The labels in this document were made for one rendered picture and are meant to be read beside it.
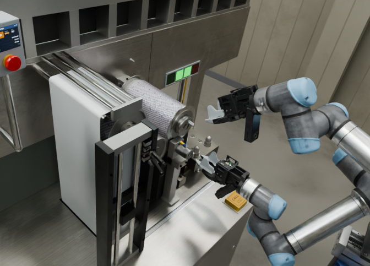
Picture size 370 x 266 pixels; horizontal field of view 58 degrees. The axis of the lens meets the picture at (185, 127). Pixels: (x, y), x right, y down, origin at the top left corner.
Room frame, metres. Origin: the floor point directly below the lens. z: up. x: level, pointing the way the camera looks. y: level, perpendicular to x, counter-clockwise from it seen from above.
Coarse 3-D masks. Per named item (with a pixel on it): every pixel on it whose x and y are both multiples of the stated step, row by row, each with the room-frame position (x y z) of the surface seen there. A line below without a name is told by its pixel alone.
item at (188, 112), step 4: (136, 80) 1.12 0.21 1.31; (128, 84) 1.10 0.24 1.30; (184, 112) 0.97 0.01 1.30; (188, 112) 0.99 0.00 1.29; (180, 116) 0.96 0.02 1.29; (192, 116) 1.02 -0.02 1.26; (176, 120) 0.94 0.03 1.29; (172, 124) 0.93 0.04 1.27; (172, 128) 0.93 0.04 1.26; (172, 132) 0.93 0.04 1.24; (172, 136) 0.93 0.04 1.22; (176, 136) 0.95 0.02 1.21; (180, 136) 0.97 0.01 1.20
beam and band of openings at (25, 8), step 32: (0, 0) 0.83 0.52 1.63; (32, 0) 0.90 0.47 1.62; (64, 0) 0.98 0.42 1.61; (96, 0) 1.08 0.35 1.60; (128, 0) 1.19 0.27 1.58; (160, 0) 1.40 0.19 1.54; (192, 0) 1.50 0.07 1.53; (224, 0) 1.77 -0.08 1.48; (32, 32) 0.90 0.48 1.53; (64, 32) 1.02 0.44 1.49; (96, 32) 1.15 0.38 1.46; (128, 32) 1.20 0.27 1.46
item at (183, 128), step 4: (184, 116) 0.97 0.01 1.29; (188, 116) 0.98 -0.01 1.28; (180, 120) 0.95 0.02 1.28; (184, 120) 0.95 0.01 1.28; (192, 120) 0.99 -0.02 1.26; (176, 124) 0.94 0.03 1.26; (180, 124) 0.94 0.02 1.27; (184, 124) 0.95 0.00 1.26; (188, 124) 0.98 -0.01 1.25; (176, 128) 0.94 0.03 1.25; (180, 128) 0.94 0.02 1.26; (184, 128) 0.96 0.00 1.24; (188, 128) 0.98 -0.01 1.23; (176, 132) 0.94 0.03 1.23; (180, 132) 0.94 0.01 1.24; (184, 132) 0.96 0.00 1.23
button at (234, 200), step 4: (232, 192) 1.01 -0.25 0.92; (228, 196) 0.98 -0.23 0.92; (232, 196) 0.98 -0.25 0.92; (236, 196) 0.99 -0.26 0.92; (240, 196) 0.99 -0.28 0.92; (228, 200) 0.96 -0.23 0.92; (232, 200) 0.96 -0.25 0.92; (236, 200) 0.96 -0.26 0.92; (240, 200) 0.97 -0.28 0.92; (244, 200) 0.97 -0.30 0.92; (228, 204) 0.95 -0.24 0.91; (232, 204) 0.94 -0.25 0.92; (236, 204) 0.94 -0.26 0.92; (240, 204) 0.95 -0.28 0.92; (244, 204) 0.97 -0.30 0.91; (236, 208) 0.93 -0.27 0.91; (240, 208) 0.94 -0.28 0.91
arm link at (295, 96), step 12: (276, 84) 0.81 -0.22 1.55; (288, 84) 0.78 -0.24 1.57; (300, 84) 0.76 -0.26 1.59; (312, 84) 0.78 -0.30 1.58; (276, 96) 0.77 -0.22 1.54; (288, 96) 0.75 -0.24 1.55; (300, 96) 0.74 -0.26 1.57; (312, 96) 0.75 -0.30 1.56; (276, 108) 0.77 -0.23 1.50; (288, 108) 0.74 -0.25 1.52; (300, 108) 0.74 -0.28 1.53
